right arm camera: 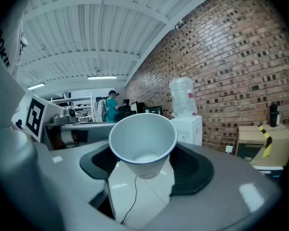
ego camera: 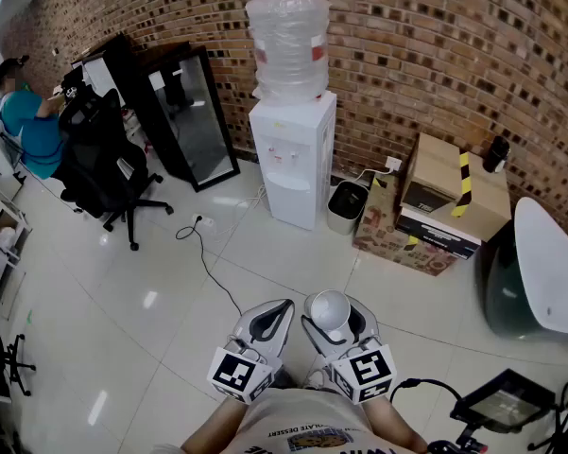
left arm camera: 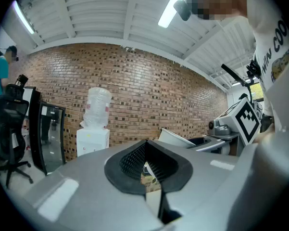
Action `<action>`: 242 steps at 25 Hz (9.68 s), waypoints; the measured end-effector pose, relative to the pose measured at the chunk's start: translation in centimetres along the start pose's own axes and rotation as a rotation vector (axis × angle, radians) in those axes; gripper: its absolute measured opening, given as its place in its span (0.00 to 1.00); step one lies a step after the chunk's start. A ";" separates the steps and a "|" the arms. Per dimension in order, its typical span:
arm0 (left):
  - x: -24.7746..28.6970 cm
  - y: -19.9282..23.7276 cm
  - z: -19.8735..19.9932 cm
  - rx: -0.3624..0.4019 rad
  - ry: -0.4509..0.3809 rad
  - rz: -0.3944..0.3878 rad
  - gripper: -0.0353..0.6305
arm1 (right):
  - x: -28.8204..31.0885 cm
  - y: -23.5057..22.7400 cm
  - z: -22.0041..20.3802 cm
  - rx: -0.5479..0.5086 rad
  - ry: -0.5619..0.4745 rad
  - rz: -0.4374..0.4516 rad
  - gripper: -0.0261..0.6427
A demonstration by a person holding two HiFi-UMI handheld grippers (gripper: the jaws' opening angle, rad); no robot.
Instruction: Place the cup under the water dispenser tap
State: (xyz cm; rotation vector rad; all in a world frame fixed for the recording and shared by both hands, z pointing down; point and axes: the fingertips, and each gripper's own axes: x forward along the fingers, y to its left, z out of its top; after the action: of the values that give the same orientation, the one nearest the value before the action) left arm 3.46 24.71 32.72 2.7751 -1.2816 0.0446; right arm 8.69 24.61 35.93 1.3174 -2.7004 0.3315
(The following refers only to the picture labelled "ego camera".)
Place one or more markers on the person's left forearm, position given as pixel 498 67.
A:
pixel 217 426

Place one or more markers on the black chair base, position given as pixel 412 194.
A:
pixel 12 362

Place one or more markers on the black tumbler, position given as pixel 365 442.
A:
pixel 495 154

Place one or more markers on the black office chair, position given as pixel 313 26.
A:
pixel 94 159

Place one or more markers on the white and green shell chair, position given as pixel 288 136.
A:
pixel 548 272

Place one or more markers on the clear plastic water jug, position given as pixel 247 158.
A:
pixel 288 45

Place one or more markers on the brown taped cardboard box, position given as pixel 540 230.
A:
pixel 435 168

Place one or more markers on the white bin with black liner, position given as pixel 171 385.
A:
pixel 345 206

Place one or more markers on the white power strip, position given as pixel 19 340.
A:
pixel 207 221

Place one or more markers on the red printed cardboard box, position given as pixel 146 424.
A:
pixel 378 225

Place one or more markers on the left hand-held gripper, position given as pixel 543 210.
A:
pixel 238 371

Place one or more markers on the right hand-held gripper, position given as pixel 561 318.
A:
pixel 366 371

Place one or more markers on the white cup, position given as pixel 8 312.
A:
pixel 328 310

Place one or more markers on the black cabinet with white sheet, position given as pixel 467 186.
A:
pixel 118 64

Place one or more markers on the person's beige printed shirt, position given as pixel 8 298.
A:
pixel 302 419

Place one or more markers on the person's right white shoe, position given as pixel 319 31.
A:
pixel 315 379

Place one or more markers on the black light panel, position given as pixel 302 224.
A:
pixel 503 402

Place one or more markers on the white water dispenser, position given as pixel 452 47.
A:
pixel 293 126

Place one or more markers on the black tripod stand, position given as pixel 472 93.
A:
pixel 560 414

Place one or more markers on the black and white flat box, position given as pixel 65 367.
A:
pixel 435 234

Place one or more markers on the person's right forearm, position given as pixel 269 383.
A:
pixel 392 424

